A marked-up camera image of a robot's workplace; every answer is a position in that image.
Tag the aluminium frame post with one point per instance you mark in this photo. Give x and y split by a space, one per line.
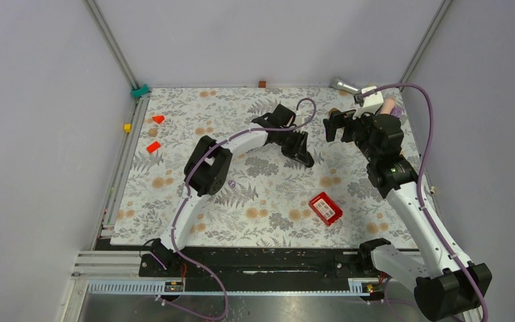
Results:
426 40
112 44

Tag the floral table mat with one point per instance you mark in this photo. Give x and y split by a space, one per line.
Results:
269 205

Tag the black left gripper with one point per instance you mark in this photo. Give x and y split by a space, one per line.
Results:
298 150

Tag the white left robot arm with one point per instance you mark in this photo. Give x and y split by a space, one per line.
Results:
208 166

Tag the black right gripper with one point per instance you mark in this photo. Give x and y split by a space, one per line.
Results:
344 119

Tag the red rectangular block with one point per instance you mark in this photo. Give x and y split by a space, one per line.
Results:
153 147

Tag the aluminium frame post right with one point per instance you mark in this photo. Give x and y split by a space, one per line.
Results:
426 40

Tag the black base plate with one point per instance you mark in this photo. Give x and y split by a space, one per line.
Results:
264 269

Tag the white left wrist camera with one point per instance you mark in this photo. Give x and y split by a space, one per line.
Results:
298 120

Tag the purple glitter microphone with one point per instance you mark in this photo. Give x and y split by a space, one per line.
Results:
397 112

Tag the red parts bin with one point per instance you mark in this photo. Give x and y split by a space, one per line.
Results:
325 208

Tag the red wedge block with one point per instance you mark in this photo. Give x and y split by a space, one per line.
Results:
158 119

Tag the pink microphone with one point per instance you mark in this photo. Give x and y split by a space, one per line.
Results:
388 106

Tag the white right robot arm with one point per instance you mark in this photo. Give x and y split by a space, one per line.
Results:
447 282

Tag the aluminium frame post left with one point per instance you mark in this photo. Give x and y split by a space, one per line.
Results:
112 44

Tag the yellow cube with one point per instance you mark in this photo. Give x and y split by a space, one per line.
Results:
127 128

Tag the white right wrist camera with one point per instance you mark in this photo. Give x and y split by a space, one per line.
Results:
368 104

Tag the plain wooden cube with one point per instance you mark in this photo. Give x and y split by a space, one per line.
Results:
153 132

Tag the teal arch block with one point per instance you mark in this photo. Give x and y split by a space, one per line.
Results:
139 92

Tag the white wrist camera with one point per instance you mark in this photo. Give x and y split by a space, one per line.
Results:
368 104
298 120

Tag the silver microphone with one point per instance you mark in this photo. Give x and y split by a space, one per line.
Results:
341 85

